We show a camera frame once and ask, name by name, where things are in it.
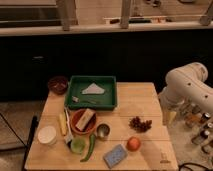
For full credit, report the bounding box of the dark red bowl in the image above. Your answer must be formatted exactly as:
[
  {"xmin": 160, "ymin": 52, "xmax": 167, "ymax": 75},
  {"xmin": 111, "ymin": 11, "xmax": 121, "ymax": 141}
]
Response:
[{"xmin": 47, "ymin": 76, "xmax": 68, "ymax": 95}]

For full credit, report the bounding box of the green small cup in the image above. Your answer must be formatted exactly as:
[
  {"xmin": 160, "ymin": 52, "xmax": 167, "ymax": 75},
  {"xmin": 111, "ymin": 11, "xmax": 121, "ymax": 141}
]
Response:
[{"xmin": 71, "ymin": 137, "xmax": 86, "ymax": 154}]

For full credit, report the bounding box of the green plastic tray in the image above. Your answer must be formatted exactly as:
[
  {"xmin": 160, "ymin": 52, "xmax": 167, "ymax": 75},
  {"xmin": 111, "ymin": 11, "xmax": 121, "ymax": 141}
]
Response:
[{"xmin": 64, "ymin": 75, "xmax": 117, "ymax": 110}]

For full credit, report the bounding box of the grey folded cloth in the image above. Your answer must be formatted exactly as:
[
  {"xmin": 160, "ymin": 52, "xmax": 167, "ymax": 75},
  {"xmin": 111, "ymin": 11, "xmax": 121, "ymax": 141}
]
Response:
[{"xmin": 82, "ymin": 83, "xmax": 105, "ymax": 94}]

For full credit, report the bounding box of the white handled brush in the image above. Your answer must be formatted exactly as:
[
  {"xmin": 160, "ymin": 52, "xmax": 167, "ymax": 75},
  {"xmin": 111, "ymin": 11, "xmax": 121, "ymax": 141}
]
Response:
[{"xmin": 64, "ymin": 108, "xmax": 73, "ymax": 147}]

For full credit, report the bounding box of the black cable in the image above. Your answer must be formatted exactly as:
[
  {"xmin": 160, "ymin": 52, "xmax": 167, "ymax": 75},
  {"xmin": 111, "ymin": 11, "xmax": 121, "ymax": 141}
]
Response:
[{"xmin": 178, "ymin": 161, "xmax": 213, "ymax": 171}]

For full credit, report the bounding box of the small metal cup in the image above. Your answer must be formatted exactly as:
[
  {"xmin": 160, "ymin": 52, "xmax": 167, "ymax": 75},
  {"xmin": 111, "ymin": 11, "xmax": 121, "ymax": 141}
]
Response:
[{"xmin": 97, "ymin": 124, "xmax": 110, "ymax": 139}]

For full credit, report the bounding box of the yellow corn cob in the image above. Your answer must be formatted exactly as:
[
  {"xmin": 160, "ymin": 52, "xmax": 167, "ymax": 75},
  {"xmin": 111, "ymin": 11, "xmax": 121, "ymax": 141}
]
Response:
[{"xmin": 59, "ymin": 113, "xmax": 67, "ymax": 136}]

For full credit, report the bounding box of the beige wooden block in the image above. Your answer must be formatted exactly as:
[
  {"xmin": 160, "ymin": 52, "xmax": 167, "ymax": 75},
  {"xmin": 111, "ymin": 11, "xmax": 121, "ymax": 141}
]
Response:
[{"xmin": 76, "ymin": 109, "xmax": 95, "ymax": 131}]

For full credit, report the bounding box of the green chili pepper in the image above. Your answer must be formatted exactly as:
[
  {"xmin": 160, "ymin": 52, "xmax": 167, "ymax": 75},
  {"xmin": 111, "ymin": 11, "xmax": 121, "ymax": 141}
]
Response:
[{"xmin": 80, "ymin": 133, "xmax": 96, "ymax": 162}]

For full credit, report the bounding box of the dark red grape bunch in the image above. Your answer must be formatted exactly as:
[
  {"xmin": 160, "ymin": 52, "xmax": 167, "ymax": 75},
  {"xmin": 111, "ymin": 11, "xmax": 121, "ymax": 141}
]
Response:
[{"xmin": 129, "ymin": 116, "xmax": 152, "ymax": 133}]

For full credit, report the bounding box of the blue sponge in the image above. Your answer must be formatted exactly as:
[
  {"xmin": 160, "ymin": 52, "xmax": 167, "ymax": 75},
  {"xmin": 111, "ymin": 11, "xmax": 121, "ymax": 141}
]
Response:
[{"xmin": 103, "ymin": 144, "xmax": 127, "ymax": 169}]

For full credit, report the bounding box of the spice bottles rack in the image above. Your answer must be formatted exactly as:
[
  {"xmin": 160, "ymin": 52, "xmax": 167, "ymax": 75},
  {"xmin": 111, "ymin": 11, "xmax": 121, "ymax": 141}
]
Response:
[{"xmin": 184, "ymin": 104, "xmax": 213, "ymax": 154}]

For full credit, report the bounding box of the orange round fruit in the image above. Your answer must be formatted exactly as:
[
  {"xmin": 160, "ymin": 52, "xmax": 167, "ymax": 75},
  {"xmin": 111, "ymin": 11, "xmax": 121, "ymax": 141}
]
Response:
[{"xmin": 126, "ymin": 137, "xmax": 141, "ymax": 152}]

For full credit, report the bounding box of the white round container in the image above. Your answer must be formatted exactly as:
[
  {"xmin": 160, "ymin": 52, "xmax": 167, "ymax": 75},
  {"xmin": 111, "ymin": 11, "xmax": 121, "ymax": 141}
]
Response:
[{"xmin": 37, "ymin": 126, "xmax": 56, "ymax": 145}]

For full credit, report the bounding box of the small fork in tray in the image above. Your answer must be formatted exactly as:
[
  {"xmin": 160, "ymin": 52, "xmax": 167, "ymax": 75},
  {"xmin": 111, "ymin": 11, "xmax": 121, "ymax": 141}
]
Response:
[{"xmin": 72, "ymin": 96, "xmax": 96, "ymax": 104}]

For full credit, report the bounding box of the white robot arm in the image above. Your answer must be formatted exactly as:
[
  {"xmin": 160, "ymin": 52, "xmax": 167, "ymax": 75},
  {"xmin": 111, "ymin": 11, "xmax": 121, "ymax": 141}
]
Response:
[{"xmin": 158, "ymin": 62, "xmax": 213, "ymax": 125}]

